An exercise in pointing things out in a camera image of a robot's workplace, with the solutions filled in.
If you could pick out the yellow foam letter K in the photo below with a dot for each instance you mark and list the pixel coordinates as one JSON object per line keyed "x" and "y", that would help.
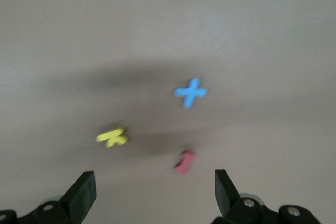
{"x": 113, "y": 138}

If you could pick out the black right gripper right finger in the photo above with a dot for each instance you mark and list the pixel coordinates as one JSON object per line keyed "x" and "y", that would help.
{"x": 233, "y": 205}

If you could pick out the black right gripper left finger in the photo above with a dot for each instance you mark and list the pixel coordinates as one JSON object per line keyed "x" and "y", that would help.
{"x": 76, "y": 200}

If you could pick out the red foam letter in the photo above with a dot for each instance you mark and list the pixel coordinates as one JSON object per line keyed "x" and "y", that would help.
{"x": 185, "y": 163}

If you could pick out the blue foam letter X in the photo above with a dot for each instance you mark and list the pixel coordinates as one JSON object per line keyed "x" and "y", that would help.
{"x": 191, "y": 93}

